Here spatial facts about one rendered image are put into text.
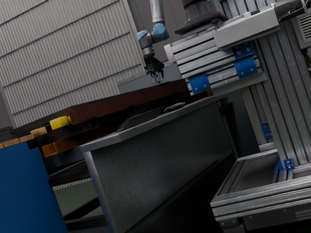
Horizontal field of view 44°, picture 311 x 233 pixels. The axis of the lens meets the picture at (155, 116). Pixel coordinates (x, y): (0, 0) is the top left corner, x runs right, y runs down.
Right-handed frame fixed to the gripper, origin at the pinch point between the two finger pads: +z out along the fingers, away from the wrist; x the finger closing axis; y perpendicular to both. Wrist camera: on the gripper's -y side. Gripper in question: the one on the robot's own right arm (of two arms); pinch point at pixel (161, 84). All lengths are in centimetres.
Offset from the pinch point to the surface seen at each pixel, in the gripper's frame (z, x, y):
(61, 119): 5, 8, 99
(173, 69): -12, -21, -63
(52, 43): -125, -271, -206
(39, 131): 5, -27, 82
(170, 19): -90, -95, -242
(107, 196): 39, 20, 102
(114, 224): 50, 20, 103
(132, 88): -10, -65, -63
